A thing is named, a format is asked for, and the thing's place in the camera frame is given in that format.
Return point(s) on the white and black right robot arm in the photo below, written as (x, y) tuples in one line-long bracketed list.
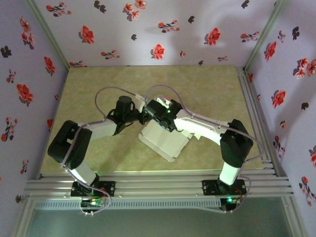
[(202, 123)]

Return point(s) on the aluminium frame leg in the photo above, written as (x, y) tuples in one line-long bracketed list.
[(22, 217), (293, 217)]

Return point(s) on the pink and white paper box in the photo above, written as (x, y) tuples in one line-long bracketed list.
[(163, 140)]

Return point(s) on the long aluminium base rail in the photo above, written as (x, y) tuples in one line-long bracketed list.
[(158, 185)]

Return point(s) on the aluminium corner post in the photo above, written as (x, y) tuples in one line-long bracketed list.
[(267, 29), (46, 29)]

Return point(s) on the aluminium side rail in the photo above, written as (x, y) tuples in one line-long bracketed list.
[(247, 86)]

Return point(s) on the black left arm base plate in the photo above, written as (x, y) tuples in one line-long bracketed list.
[(109, 188)]

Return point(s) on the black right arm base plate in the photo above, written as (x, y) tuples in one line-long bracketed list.
[(208, 187)]

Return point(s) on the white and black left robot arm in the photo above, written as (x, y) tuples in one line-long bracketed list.
[(98, 128)]

